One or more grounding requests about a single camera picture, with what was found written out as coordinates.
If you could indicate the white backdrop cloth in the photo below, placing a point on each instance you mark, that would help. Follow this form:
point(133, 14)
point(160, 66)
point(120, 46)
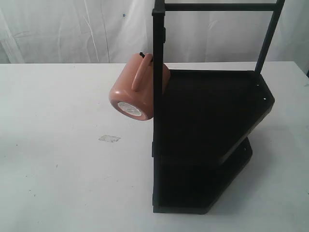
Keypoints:
point(110, 31)

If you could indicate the pink ceramic mug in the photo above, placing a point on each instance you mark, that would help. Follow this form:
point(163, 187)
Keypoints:
point(132, 92)

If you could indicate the clear tape piece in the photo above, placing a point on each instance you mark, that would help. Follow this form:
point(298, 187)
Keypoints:
point(109, 138)

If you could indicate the black two-tier shelf rack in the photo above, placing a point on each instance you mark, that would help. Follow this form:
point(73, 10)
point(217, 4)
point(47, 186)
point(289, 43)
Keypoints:
point(202, 119)

